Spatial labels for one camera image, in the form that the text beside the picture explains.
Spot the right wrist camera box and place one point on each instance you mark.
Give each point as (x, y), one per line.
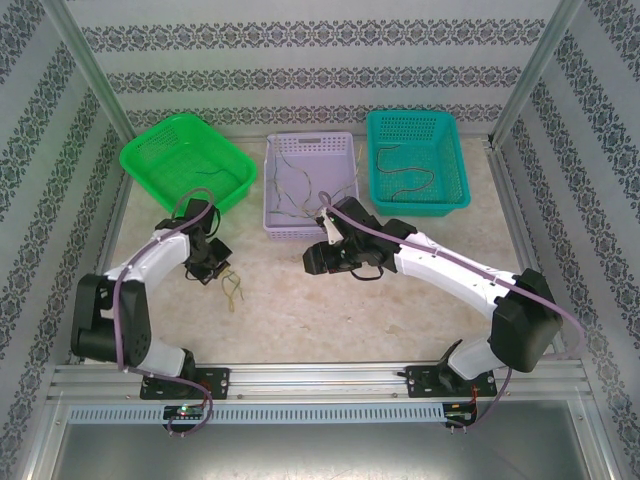
(332, 232)

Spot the aluminium side rail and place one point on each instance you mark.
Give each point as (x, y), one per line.
(112, 225)
(515, 210)

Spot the green plastic basket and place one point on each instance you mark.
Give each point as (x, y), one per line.
(165, 150)

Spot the aluminium mounting rail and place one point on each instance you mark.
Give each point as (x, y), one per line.
(320, 380)

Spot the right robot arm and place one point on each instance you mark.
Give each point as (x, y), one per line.
(450, 270)

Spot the aluminium frame post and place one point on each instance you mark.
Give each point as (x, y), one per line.
(535, 65)
(85, 65)

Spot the teal plastic basket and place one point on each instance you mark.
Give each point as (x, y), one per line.
(415, 130)

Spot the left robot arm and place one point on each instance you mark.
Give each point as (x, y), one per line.
(150, 255)

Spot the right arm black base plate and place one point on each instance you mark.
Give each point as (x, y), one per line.
(420, 382)

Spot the grey metal panel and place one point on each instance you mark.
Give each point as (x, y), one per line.
(320, 455)

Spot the purple plastic basket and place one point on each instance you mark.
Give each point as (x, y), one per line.
(320, 165)

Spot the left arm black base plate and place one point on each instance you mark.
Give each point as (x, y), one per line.
(217, 382)

